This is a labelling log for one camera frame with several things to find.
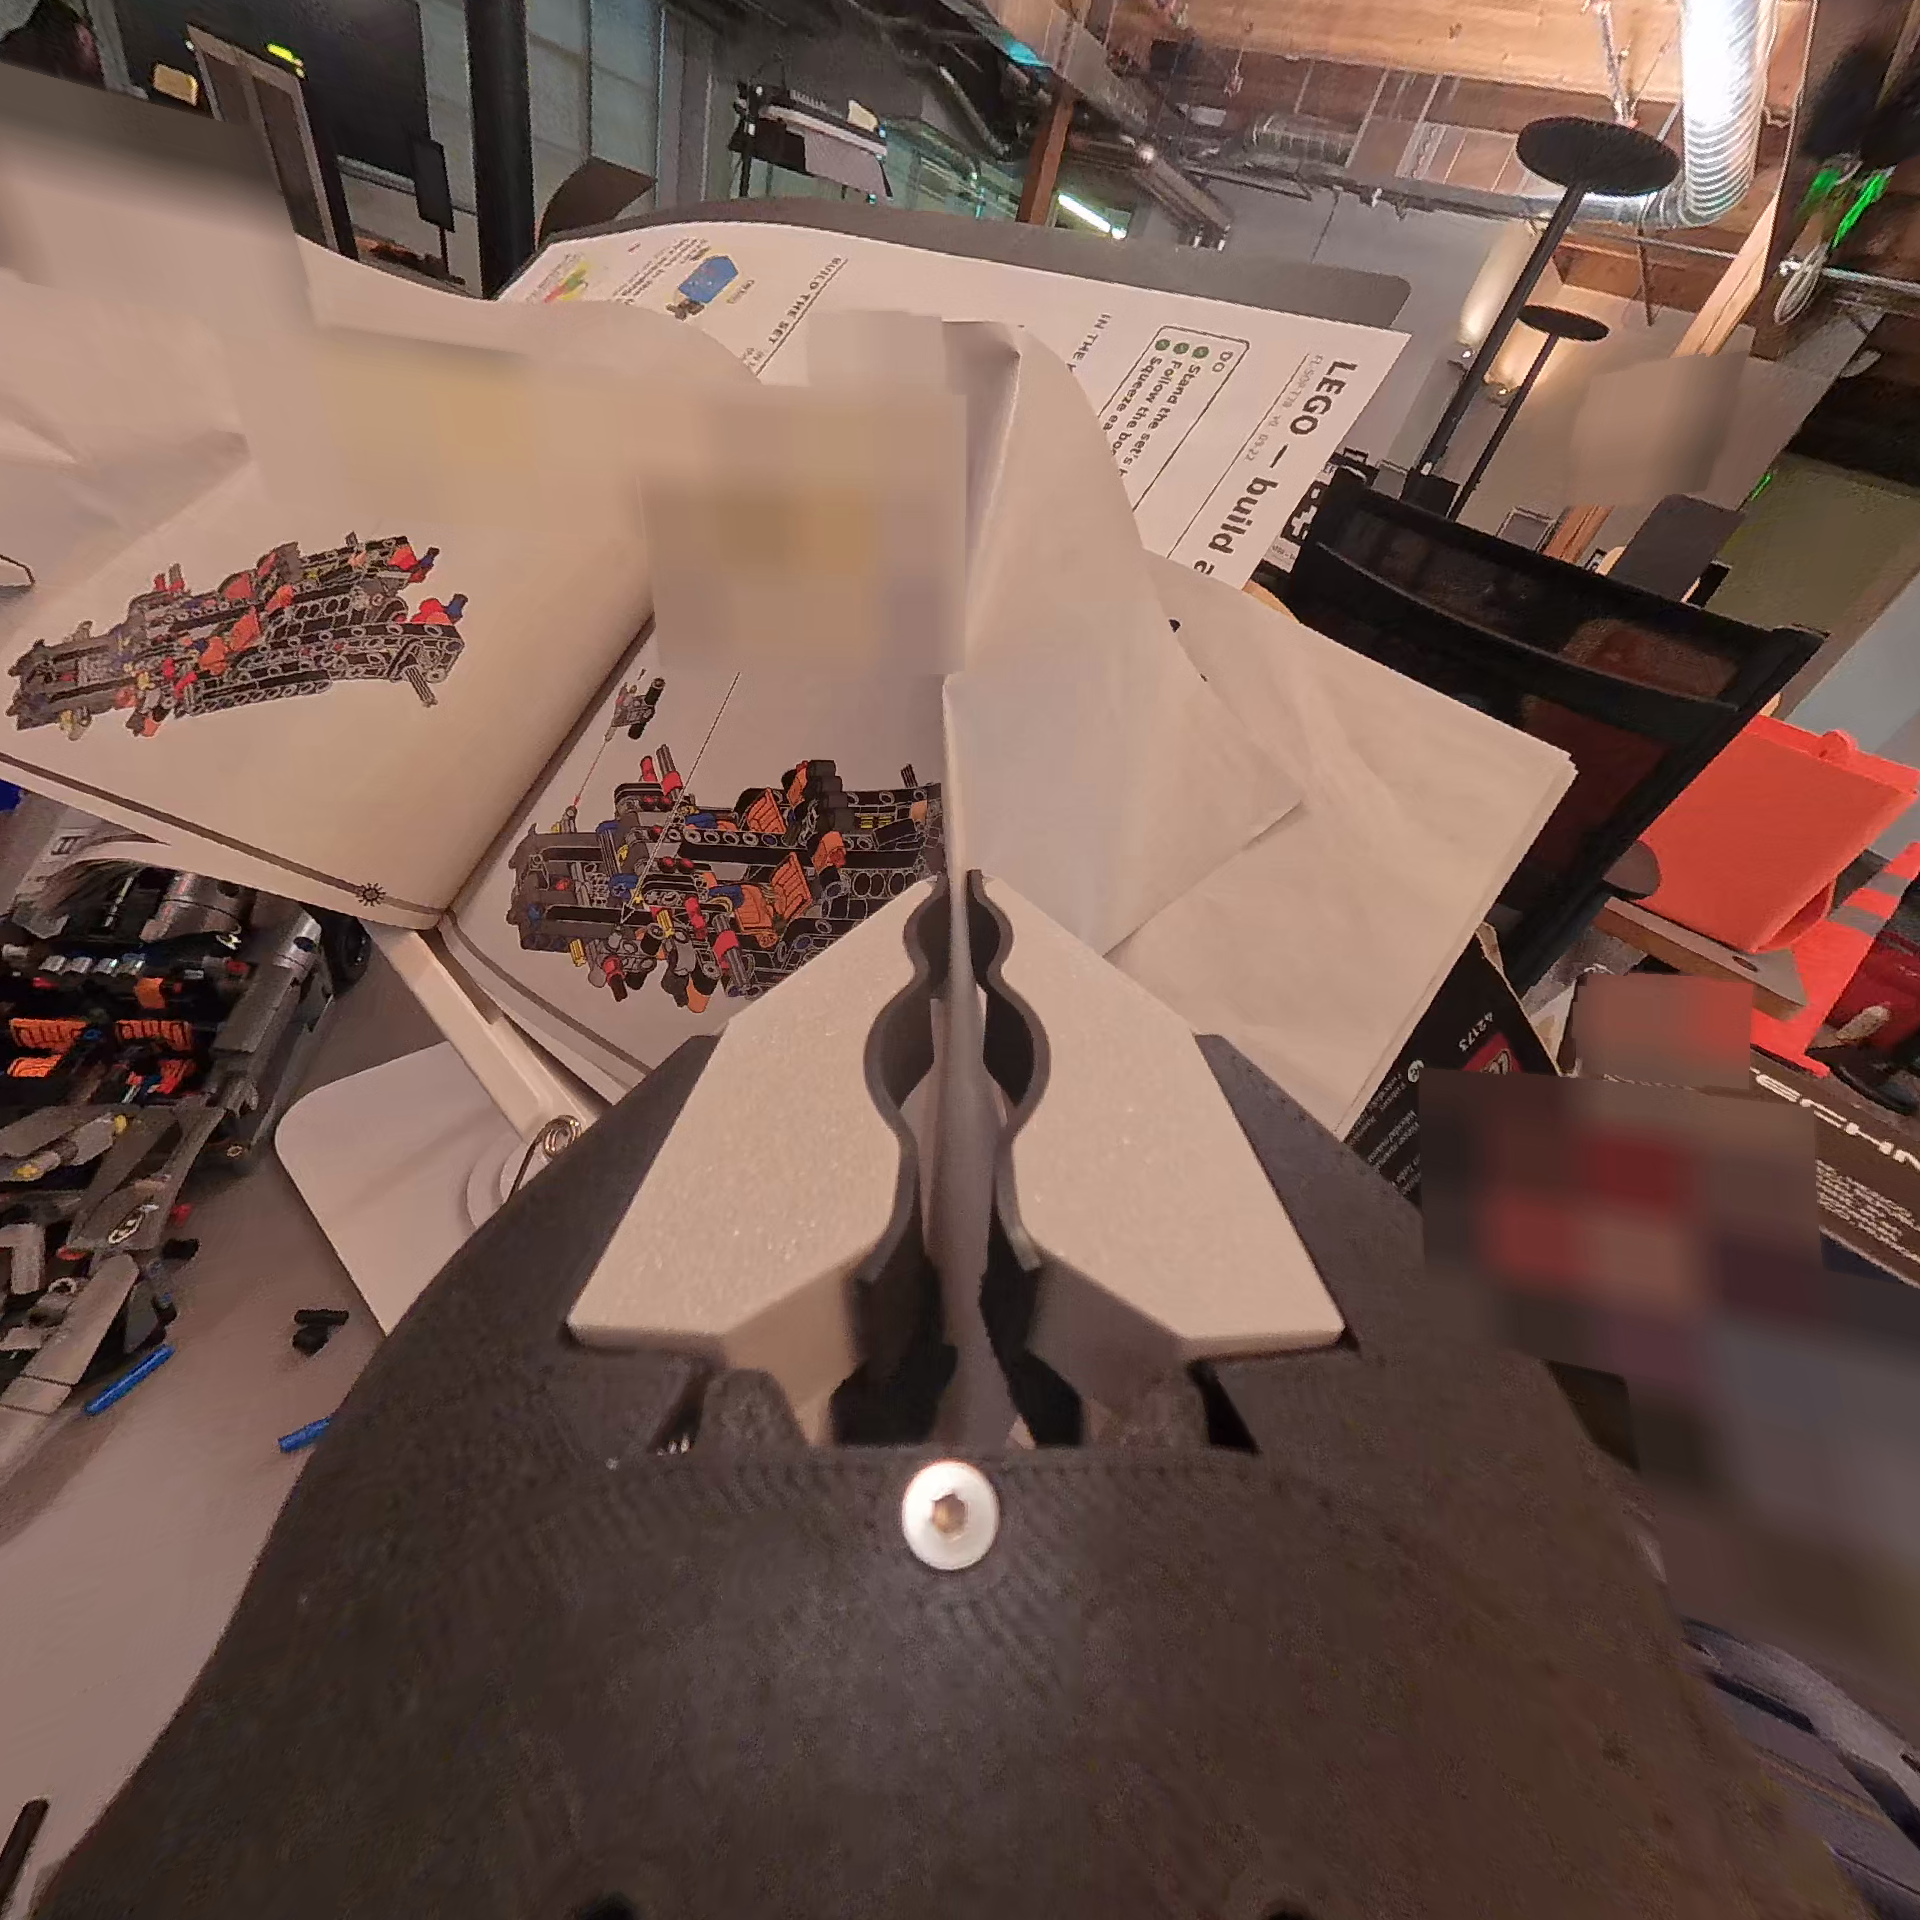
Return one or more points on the orange plastic bin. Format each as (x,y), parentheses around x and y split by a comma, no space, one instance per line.
(1771,826)

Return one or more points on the small black lego piece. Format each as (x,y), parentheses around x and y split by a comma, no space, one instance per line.
(318,1329)

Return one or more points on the short black floor lamp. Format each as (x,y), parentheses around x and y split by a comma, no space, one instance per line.
(1559,327)

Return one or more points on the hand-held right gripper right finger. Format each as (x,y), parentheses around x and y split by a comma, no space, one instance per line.
(1155,1185)

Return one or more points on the black lego box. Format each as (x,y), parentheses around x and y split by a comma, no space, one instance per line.
(1449,1049)

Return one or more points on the printed white task sheet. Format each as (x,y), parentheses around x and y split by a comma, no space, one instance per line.
(1079,346)

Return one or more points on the orange reflective vest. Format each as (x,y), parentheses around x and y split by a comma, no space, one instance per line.
(1869,960)

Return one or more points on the tall black floor lamp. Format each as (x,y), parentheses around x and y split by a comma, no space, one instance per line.
(1598,154)

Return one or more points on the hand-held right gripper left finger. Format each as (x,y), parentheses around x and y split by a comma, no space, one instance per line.
(750,1185)

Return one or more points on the partly built lego model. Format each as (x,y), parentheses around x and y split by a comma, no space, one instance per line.
(137,1035)

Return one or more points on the lego instruction booklet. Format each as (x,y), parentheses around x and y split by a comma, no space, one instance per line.
(1142,721)

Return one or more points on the silver ventilation duct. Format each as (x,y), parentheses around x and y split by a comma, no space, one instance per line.
(1724,106)

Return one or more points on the blue lego axle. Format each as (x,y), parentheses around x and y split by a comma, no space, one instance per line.
(130,1380)
(302,1434)

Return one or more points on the white book stand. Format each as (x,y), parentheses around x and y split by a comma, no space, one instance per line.
(375,1142)

